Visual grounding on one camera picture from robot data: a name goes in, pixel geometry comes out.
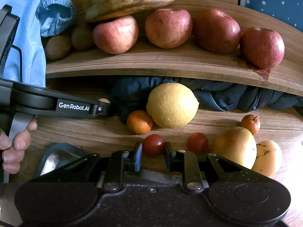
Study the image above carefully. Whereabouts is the brown kiwi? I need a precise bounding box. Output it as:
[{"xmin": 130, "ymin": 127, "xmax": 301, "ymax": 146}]
[
  {"xmin": 45, "ymin": 35, "xmax": 71, "ymax": 60},
  {"xmin": 71, "ymin": 24, "xmax": 94, "ymax": 50}
]

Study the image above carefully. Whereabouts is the yellow green pear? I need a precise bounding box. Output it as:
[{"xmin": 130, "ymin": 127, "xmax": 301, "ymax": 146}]
[{"xmin": 211, "ymin": 127, "xmax": 257, "ymax": 169}]

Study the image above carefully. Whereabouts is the yellow orange spotted fruit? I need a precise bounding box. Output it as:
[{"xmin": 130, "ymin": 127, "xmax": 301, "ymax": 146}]
[{"xmin": 252, "ymin": 140, "xmax": 283, "ymax": 177}]

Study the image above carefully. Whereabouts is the small dark red apple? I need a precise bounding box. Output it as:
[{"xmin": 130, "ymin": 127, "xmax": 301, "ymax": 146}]
[{"xmin": 240, "ymin": 27, "xmax": 285, "ymax": 70}]

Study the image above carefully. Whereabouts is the metal tray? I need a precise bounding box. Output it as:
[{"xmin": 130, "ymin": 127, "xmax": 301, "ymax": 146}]
[{"xmin": 34, "ymin": 142, "xmax": 88, "ymax": 177}]

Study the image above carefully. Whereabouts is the dark blue crumpled cloth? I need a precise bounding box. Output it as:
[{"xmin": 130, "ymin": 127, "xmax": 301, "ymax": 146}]
[{"xmin": 109, "ymin": 76, "xmax": 302, "ymax": 121}]

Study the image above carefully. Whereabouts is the orange tangerine left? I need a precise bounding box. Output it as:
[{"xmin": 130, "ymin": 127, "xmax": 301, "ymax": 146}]
[{"xmin": 126, "ymin": 110, "xmax": 154, "ymax": 135}]

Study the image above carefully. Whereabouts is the mottled red apple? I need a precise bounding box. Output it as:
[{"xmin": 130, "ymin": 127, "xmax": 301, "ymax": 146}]
[{"xmin": 145, "ymin": 8, "xmax": 193, "ymax": 49}]

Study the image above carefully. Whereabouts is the pale red apple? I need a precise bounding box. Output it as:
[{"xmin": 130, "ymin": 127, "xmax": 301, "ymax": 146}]
[{"xmin": 93, "ymin": 15, "xmax": 139, "ymax": 54}]

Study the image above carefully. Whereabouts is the blue crumpled shoe cover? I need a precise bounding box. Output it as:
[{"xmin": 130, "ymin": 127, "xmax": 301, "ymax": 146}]
[{"xmin": 36, "ymin": 0, "xmax": 76, "ymax": 37}]

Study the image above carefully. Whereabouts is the red cherry tomato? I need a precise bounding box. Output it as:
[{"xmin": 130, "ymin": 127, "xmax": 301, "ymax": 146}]
[
  {"xmin": 187, "ymin": 132, "xmax": 209, "ymax": 154},
  {"xmin": 142, "ymin": 134, "xmax": 164, "ymax": 156}
]

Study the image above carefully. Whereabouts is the light blue fabric sheet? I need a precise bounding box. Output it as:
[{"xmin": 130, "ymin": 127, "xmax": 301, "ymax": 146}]
[{"xmin": 1, "ymin": 0, "xmax": 46, "ymax": 87}]

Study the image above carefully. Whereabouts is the brown kiwi left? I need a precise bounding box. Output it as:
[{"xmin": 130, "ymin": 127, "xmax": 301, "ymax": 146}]
[{"xmin": 45, "ymin": 35, "xmax": 71, "ymax": 60}]

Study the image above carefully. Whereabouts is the wooden shelf riser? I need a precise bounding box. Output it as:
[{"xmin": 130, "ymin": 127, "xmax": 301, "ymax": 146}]
[{"xmin": 45, "ymin": 0, "xmax": 303, "ymax": 97}]

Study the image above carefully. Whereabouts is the brown kiwi right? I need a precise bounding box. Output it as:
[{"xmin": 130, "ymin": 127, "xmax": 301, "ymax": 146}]
[{"xmin": 71, "ymin": 24, "xmax": 94, "ymax": 50}]

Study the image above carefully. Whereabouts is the large yellow lemon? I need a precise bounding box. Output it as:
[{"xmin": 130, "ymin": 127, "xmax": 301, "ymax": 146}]
[{"xmin": 146, "ymin": 82, "xmax": 199, "ymax": 128}]

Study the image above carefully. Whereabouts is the person's left hand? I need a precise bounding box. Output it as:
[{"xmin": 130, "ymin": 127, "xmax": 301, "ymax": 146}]
[{"xmin": 1, "ymin": 118, "xmax": 37, "ymax": 174}]

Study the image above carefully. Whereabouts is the orange tangerine with stem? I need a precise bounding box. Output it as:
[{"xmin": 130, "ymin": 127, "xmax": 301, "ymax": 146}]
[{"xmin": 240, "ymin": 114, "xmax": 260, "ymax": 135}]

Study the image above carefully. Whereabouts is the lower brown banana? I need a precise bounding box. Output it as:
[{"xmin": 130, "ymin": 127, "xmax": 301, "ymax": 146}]
[{"xmin": 85, "ymin": 0, "xmax": 174, "ymax": 22}]

